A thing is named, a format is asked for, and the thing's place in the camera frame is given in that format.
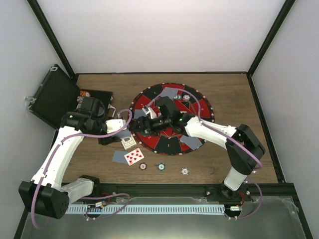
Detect face-up hearts playing card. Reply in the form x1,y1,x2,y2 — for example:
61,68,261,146
124,148,144,166

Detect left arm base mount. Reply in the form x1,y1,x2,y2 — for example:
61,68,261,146
81,192,116,202

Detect light blue slotted cable duct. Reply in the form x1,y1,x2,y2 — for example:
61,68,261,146
66,204,225,215

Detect orange chip stack in case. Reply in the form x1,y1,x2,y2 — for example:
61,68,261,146
79,91,91,97

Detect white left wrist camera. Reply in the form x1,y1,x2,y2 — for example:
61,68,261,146
106,119,127,134

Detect white playing card box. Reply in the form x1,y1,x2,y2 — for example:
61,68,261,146
121,136,137,150

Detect face-down cards seat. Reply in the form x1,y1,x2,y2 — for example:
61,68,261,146
134,110,146,119
159,87,178,99
180,135,202,150

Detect round red black poker mat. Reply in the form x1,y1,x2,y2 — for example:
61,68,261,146
130,83,215,155

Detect blue patterned card deck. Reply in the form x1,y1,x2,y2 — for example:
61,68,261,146
115,130,131,139

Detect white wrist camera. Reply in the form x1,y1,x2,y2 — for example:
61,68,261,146
142,106,157,119
106,119,127,134

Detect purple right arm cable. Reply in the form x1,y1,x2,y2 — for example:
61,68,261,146
147,87,264,221

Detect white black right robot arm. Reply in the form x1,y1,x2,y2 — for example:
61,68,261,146
130,97,265,201

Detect brown poker chip stack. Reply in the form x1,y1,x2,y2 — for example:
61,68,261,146
140,163,147,170

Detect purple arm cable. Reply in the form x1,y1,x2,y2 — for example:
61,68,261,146
31,109,133,229
147,87,264,221

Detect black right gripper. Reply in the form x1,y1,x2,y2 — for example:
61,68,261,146
130,116,171,137

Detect black poker chip case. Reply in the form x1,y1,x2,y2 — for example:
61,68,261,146
28,64,114,129

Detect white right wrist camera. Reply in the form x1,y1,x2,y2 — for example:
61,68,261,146
142,106,157,119

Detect blue white poker chip stack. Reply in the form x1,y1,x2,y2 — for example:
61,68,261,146
180,167,189,176

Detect teal poker chip stack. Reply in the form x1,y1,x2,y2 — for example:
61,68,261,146
158,163,165,171

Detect black aluminium frame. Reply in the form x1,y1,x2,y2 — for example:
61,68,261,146
18,0,313,239

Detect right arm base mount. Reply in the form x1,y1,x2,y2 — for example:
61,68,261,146
205,187,252,203

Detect single face-down blue card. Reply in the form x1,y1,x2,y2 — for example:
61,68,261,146
112,150,128,164

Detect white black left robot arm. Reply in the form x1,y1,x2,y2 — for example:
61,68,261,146
18,97,130,219

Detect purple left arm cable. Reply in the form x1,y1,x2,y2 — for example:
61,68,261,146
31,109,133,229

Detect face-down cards top seat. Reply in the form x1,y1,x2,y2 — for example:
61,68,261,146
159,87,178,99

